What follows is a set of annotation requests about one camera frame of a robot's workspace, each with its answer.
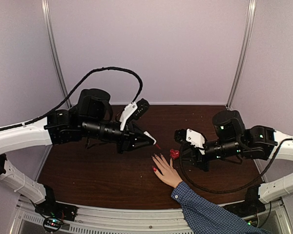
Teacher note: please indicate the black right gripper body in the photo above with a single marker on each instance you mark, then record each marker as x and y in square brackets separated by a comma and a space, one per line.
[198, 159]

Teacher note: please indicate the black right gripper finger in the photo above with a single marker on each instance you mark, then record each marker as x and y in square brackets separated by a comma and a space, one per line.
[185, 150]
[185, 162]

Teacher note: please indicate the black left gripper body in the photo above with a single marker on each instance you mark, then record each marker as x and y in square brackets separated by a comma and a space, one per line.
[127, 135]

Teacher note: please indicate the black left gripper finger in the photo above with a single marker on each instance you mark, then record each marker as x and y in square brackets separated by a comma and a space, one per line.
[140, 132]
[141, 144]

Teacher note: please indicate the red nail polish bottle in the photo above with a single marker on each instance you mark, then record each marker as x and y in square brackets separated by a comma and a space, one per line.
[174, 154]

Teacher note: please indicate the white nail polish cap brush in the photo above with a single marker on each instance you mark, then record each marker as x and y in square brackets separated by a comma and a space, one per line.
[154, 140]

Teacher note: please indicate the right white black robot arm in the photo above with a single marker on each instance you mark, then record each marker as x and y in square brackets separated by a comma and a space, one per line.
[234, 139]

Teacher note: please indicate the blue checked shirt forearm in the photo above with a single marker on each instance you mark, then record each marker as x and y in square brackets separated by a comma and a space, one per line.
[205, 217]

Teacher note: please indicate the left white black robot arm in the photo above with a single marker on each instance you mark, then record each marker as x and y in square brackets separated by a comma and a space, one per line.
[90, 118]

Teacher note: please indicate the pale hand with long nails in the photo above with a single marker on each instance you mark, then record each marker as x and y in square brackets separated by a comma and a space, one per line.
[165, 171]

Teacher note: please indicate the round green circuit board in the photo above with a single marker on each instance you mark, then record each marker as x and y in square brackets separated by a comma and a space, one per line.
[51, 224]

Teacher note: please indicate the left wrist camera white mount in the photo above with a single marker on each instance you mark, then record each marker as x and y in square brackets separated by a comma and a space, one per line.
[134, 110]

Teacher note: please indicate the left aluminium corner post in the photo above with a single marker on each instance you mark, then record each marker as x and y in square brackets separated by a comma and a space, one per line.
[55, 57]

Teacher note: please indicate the aluminium corner post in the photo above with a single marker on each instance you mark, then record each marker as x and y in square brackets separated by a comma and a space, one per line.
[250, 19]
[55, 57]

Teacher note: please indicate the right aluminium corner post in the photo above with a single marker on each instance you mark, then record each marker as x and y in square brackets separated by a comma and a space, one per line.
[250, 19]

